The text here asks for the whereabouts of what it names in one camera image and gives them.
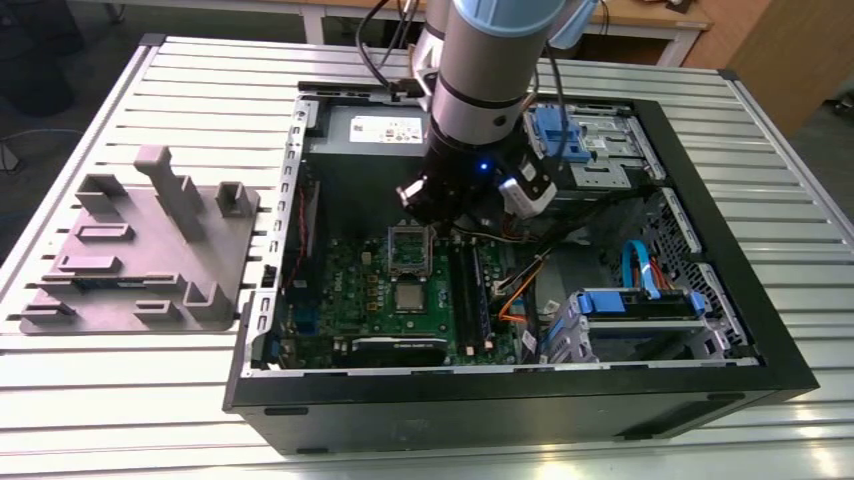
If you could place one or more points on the brown wooden cabinet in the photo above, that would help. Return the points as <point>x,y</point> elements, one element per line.
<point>788,60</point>

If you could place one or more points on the black RAM slot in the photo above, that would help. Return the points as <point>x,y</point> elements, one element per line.
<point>458,295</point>

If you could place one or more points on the black open PC case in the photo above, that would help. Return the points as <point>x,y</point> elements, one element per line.
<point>468,415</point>

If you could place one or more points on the metal locking lever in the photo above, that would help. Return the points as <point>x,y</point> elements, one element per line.
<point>434,232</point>

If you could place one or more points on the black table corner cap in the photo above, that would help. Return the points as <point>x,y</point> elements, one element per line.
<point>729,75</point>
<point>154,40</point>

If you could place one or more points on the black graphics card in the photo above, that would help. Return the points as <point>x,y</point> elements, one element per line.
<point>401,350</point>

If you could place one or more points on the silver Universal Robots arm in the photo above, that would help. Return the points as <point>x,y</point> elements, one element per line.
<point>488,60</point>

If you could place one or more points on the black office chair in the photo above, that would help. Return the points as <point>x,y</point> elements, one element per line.
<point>34,60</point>

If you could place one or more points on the green RAM stick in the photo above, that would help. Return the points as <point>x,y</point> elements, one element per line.
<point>110,284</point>

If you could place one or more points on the metal disk bay cage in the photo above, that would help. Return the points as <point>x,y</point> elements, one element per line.
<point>601,177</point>

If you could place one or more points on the wooden desk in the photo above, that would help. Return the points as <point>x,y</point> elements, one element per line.
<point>641,20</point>

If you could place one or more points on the black disk in blue carrier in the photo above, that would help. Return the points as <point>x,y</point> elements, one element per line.
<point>608,302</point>

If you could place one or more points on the metal disk bay frame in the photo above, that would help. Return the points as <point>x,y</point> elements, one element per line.
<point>714,345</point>

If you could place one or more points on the CPU socket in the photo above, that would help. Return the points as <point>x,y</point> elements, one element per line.
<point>410,311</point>

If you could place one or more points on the blue disk carrier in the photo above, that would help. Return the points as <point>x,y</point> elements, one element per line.
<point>568,145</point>

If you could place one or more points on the silver CPU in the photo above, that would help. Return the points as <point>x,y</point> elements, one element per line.
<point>412,296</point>

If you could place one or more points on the black RAM stick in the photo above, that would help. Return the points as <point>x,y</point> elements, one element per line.
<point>482,295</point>

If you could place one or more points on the grey parts rack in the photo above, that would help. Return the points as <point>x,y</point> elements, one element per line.
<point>167,260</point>

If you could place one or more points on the grey power supply unit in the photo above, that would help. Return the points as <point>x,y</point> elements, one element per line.
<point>361,180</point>

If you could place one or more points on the small silver wrist camera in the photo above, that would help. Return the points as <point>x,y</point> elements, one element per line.
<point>410,192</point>

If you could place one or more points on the green motherboard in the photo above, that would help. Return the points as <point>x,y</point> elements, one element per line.
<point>347,280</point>

